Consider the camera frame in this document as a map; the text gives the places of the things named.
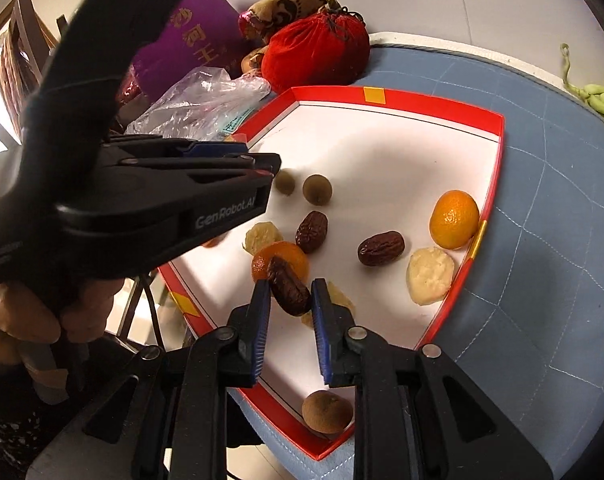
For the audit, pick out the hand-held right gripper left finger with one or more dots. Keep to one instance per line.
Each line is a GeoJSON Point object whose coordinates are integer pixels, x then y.
{"type": "Point", "coordinates": [262, 325]}

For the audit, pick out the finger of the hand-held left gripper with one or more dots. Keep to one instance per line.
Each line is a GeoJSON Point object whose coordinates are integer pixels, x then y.
{"type": "Point", "coordinates": [221, 167]}
{"type": "Point", "coordinates": [206, 148]}

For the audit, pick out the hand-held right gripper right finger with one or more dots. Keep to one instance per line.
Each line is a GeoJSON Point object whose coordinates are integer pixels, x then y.
{"type": "Point", "coordinates": [322, 325]}

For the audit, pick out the peeled white water chestnut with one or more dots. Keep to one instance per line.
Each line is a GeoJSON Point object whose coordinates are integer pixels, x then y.
{"type": "Point", "coordinates": [342, 300]}
{"type": "Point", "coordinates": [262, 237]}
{"type": "Point", "coordinates": [430, 275]}

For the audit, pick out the red jujube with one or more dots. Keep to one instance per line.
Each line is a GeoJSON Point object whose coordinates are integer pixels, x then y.
{"type": "Point", "coordinates": [381, 248]}
{"type": "Point", "coordinates": [311, 231]}
{"type": "Point", "coordinates": [289, 287]}

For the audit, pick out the brown longan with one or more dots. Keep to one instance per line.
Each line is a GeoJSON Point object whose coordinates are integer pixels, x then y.
{"type": "Point", "coordinates": [284, 181]}
{"type": "Point", "coordinates": [317, 189]}
{"type": "Point", "coordinates": [327, 412]}

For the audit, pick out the orange tangerine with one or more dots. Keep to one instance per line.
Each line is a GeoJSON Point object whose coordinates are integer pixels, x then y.
{"type": "Point", "coordinates": [293, 255]}
{"type": "Point", "coordinates": [211, 242]}
{"type": "Point", "coordinates": [454, 219]}

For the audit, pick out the red cardboard tray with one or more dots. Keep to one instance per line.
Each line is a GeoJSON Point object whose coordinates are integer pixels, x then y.
{"type": "Point", "coordinates": [382, 160]}

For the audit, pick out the person's left hand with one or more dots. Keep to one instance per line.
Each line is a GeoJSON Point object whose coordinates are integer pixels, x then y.
{"type": "Point", "coordinates": [16, 320]}

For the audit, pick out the clear plastic bag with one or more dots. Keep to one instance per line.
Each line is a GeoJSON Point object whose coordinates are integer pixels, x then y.
{"type": "Point", "coordinates": [201, 100]}

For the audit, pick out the purple gift box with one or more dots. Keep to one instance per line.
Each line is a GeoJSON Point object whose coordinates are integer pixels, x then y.
{"type": "Point", "coordinates": [201, 25]}

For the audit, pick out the red velvet pouch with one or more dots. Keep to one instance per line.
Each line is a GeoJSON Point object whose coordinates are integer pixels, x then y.
{"type": "Point", "coordinates": [317, 55]}

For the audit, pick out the brown patterned cloth bag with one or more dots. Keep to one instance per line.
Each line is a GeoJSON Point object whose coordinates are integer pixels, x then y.
{"type": "Point", "coordinates": [282, 7]}

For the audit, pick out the wooden chair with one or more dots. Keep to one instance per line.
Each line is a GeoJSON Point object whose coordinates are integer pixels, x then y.
{"type": "Point", "coordinates": [26, 45]}

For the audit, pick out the blue quilted mat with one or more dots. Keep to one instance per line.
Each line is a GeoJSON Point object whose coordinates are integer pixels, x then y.
{"type": "Point", "coordinates": [557, 260]}

